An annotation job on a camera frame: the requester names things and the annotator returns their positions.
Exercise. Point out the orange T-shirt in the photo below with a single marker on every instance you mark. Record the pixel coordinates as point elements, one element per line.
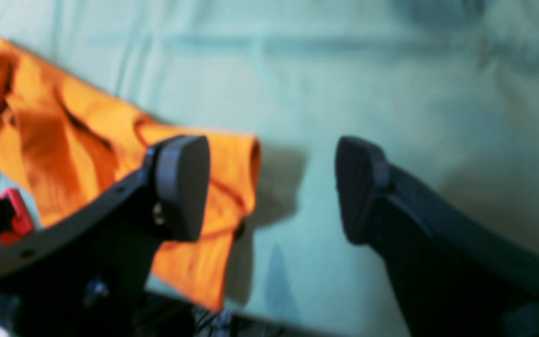
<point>66,142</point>

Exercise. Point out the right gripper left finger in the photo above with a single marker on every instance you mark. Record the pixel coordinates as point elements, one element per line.
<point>84,276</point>

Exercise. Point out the green table cloth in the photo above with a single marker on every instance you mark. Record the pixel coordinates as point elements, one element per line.
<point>449,88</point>

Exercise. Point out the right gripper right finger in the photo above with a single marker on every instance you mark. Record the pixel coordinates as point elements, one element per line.
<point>452,277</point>

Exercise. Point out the blue clamp at centre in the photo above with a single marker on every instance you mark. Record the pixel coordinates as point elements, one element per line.
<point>15,220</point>

